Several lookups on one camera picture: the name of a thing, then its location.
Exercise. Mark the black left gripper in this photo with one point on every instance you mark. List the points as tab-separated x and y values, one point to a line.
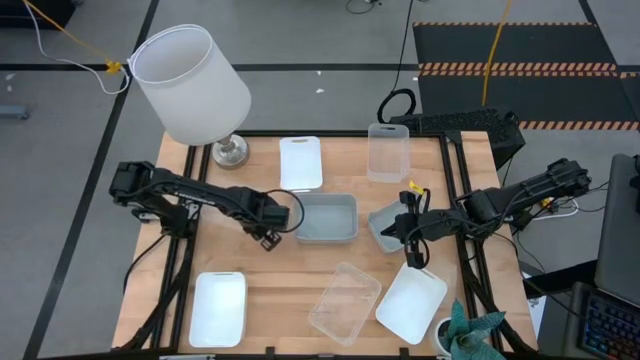
272	217

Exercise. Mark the white table lamp silver base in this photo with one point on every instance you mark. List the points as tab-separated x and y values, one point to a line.
190	85

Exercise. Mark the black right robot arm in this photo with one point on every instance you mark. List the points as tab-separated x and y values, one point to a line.
525	192

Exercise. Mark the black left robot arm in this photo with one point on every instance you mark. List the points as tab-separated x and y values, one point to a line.
200	192

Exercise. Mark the clear plastic basket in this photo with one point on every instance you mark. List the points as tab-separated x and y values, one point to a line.
345	302
387	160

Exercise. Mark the black cabinet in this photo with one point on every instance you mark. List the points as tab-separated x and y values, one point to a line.
30	12

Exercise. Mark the grey floor box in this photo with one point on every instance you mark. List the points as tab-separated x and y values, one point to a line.
12	112

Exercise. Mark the grey plastic basket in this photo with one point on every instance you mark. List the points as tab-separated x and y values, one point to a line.
390	210
325	220

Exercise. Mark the white lid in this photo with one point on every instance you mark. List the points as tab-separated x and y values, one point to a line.
300	165

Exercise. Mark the black hazard-striped floor mat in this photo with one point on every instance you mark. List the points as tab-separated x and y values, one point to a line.
525	45

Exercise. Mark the black aluminium table frame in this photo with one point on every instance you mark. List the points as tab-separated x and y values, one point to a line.
310	133

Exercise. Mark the black backlit keyboard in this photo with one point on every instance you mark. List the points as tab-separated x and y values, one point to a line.
610	330

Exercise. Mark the white plastic basket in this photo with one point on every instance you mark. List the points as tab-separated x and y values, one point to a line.
217	310
410	305

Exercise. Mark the green plant in white pot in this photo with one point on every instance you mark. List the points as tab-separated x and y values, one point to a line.
467	335

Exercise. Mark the white paper sheet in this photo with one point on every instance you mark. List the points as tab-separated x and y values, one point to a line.
536	310

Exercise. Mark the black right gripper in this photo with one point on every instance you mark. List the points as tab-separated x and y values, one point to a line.
435	224

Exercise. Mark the black perforated computer case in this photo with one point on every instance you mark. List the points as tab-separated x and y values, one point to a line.
475	125

